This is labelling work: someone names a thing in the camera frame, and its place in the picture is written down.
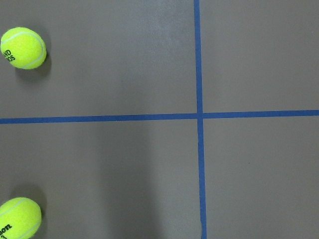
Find Roland Garros tennis ball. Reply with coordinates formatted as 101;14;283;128
0;27;47;70

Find Wilson tennis ball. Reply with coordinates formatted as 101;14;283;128
0;197;42;239

